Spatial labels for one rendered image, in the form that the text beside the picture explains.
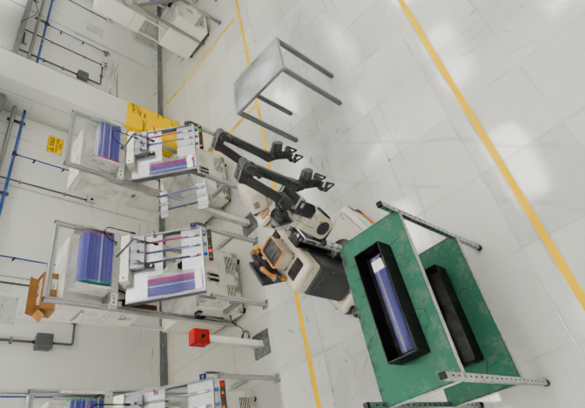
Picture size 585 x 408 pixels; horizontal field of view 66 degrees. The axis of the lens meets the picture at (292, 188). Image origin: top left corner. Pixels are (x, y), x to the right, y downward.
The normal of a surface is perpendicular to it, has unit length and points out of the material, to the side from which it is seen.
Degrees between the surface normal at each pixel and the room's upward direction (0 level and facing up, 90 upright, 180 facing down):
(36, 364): 90
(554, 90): 0
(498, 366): 0
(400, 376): 0
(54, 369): 90
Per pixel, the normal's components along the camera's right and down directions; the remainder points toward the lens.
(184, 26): 0.18, 0.78
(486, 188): -0.73, -0.29
